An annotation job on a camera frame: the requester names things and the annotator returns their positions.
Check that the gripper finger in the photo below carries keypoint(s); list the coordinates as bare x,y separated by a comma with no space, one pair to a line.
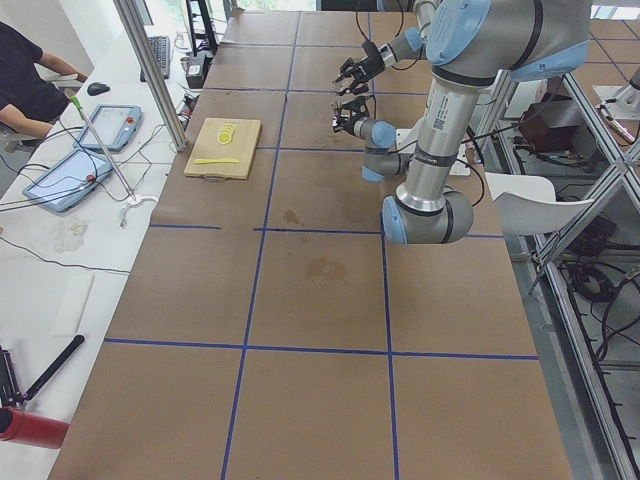
357,86
341,125
339,106
351,67

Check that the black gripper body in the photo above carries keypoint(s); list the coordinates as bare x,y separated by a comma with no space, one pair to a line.
369,63
348,121

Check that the steel double jigger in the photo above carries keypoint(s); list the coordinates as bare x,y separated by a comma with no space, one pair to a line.
336,116

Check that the clear glass cup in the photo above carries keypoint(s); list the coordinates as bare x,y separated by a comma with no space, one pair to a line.
339,85

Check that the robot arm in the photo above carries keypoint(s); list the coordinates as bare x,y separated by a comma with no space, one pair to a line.
467,43
408,44

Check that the lemon slices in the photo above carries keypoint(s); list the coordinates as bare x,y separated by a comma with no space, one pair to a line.
225,133

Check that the wooden cutting board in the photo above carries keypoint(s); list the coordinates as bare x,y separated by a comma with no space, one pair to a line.
242,148

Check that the yellow plastic knife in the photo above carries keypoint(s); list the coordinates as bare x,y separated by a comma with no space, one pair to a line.
220,160

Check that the brown box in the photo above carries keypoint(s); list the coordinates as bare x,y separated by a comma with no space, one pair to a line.
557,126

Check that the black keyboard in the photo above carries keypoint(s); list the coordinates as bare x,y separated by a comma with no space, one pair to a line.
160,47

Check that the far teach pendant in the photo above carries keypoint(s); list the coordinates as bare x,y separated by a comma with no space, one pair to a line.
115,124

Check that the teach pendant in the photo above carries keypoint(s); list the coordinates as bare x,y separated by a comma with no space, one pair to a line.
69,181
115,124

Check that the computer mouse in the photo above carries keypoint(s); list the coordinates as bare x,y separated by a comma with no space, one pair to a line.
97,88

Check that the metal rod green tip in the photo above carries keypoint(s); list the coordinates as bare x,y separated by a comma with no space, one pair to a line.
131,195

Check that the near teach pendant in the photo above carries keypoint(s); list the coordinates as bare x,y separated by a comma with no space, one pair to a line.
69,181

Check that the crumpled white tissue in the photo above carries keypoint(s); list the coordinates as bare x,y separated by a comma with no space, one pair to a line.
68,235

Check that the seated person black shirt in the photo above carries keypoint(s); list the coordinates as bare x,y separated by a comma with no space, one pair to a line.
29,104

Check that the red bottle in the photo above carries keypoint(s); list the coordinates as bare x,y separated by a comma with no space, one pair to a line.
30,429

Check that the aluminium frame post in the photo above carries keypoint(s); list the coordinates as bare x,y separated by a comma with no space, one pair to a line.
136,33

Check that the black tool with handle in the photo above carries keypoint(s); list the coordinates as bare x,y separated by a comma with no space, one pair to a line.
12,395

